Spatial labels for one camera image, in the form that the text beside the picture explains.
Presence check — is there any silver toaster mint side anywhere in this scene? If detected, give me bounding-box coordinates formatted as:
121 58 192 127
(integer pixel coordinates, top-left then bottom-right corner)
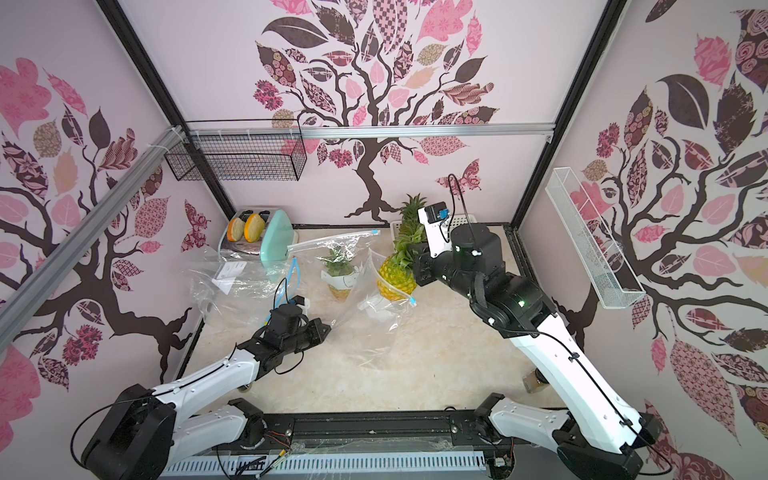
217 207 298 270

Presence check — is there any amber bottle black cap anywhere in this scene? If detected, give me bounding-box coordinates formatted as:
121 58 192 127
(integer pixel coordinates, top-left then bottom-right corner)
523 369 549 394

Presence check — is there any black wire wall basket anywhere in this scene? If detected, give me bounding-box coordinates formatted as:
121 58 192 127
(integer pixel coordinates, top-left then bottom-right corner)
164 120 308 181

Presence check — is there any bread slice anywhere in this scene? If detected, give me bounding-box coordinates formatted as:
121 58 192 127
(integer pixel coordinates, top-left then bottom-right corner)
244 213 266 243
226 217 245 243

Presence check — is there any white slotted cable duct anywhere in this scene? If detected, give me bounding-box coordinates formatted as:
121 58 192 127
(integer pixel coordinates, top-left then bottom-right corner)
161 451 487 479

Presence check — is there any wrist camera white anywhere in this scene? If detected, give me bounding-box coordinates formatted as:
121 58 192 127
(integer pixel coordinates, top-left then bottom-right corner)
280 295 310 322
418 202 450 244

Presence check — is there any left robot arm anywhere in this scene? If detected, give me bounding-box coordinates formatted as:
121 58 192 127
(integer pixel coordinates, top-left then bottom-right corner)
76 301 332 479

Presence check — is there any aluminium frame bar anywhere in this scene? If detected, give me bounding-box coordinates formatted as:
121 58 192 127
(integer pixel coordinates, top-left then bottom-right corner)
1 126 181 348
190 123 555 139

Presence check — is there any white wire wall shelf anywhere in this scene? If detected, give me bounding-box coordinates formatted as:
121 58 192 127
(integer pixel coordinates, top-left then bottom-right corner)
546 167 646 309

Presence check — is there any aluminium frame bar left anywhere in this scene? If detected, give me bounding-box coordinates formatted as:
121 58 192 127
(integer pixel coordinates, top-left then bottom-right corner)
1 126 181 348

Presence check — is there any aluminium frame bar back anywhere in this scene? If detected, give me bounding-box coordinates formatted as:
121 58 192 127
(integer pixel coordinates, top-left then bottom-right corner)
190 123 555 139

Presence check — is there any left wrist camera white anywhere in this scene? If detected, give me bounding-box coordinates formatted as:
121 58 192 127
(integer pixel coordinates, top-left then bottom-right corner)
280 295 310 322

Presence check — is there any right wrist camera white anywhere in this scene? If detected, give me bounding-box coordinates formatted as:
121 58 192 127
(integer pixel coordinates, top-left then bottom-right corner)
418 202 450 244

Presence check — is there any right bread slice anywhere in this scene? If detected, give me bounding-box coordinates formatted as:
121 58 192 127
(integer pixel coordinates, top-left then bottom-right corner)
244 213 266 243

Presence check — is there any white plastic basket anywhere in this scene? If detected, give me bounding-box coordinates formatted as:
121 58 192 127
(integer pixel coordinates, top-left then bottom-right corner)
390 214 477 241

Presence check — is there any left bread slice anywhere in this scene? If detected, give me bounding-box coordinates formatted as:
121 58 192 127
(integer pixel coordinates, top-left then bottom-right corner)
226 217 245 243

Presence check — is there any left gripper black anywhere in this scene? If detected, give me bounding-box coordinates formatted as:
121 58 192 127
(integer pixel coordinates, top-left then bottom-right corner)
281 319 331 356

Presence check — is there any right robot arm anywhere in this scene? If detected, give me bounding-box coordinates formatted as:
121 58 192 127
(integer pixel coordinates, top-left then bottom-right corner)
409 223 661 479

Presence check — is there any zip-top bag clear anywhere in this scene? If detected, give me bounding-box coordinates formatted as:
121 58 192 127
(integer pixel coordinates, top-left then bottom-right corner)
181 247 275 326
327 250 417 370
288 229 381 301

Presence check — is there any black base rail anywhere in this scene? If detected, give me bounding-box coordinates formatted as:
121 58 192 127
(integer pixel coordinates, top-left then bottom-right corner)
112 410 635 480

